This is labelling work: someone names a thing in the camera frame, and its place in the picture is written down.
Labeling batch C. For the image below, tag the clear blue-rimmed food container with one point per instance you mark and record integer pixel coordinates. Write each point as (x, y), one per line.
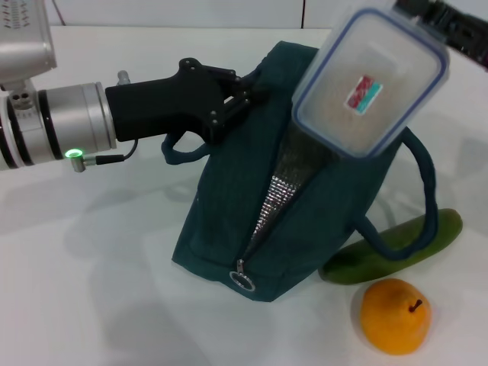
(362, 87)

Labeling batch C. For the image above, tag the dark blue lunch bag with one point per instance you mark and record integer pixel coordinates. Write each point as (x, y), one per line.
(236, 213)

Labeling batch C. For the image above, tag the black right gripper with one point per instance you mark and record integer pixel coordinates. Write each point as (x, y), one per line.
(472, 38)

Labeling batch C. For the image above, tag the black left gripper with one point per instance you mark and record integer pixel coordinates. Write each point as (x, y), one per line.
(160, 106)

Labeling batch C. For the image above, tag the green cucumber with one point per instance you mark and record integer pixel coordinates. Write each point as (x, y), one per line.
(442, 232)

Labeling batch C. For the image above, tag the orange pear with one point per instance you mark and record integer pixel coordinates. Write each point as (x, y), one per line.
(392, 316)

